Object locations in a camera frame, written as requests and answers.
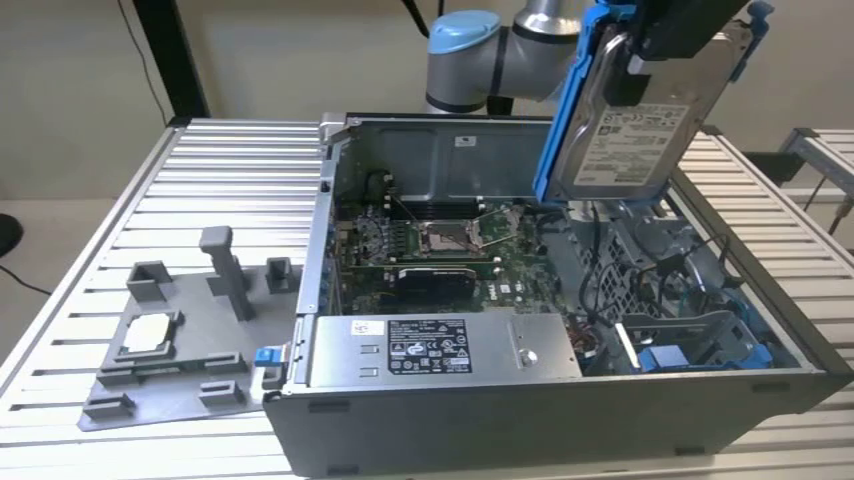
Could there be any black power wire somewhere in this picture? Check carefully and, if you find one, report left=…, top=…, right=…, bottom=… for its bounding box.
left=639, top=234, right=734, bottom=301

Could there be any black box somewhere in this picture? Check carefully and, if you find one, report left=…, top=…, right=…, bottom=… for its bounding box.
left=741, top=149, right=803, bottom=187

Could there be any metal slat side table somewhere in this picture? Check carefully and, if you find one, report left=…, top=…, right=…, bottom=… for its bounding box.
left=777, top=127, right=854, bottom=201

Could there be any metal socket cover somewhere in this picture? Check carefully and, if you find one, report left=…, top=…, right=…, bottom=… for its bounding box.
left=476, top=205, right=528, bottom=247

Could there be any black RAM slot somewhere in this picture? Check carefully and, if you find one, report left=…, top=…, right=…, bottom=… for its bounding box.
left=387, top=198, right=486, bottom=207
left=390, top=255, right=503, bottom=265

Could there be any CPU socket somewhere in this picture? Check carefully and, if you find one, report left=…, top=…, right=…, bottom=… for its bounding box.
left=414, top=218, right=483, bottom=257

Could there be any green motherboard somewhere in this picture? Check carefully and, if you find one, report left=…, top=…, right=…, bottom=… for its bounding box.
left=331, top=197, right=586, bottom=324

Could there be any black graphics card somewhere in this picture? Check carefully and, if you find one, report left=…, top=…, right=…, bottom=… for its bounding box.
left=344, top=260, right=503, bottom=305

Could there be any grey power supply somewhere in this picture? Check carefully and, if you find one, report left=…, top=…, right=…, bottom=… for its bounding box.
left=306, top=313, right=583, bottom=390

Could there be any open grey PC case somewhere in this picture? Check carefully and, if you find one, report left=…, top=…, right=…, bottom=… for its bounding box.
left=263, top=110, right=854, bottom=477

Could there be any grey parts rack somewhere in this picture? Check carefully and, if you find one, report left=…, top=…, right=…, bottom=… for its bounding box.
left=76, top=224, right=303, bottom=434

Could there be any silver CPU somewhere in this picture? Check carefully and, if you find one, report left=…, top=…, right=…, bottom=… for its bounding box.
left=121, top=316, right=173, bottom=355

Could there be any black round object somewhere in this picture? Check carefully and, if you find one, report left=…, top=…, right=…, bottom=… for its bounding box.
left=0, top=212, right=27, bottom=257

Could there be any thin wire locking lever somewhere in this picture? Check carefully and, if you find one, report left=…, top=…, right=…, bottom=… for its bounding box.
left=390, top=193, right=424, bottom=225

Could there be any thin black wire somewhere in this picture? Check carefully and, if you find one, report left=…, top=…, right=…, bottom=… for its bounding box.
left=575, top=203, right=612, bottom=326

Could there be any black frame post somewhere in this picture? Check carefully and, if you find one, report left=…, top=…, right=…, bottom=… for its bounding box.
left=131, top=0, right=212, bottom=121

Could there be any thin black wall cable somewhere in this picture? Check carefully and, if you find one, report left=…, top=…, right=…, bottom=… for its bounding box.
left=116, top=0, right=172, bottom=127

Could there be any black floor cable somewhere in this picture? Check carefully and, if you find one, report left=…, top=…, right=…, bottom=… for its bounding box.
left=0, top=263, right=53, bottom=296

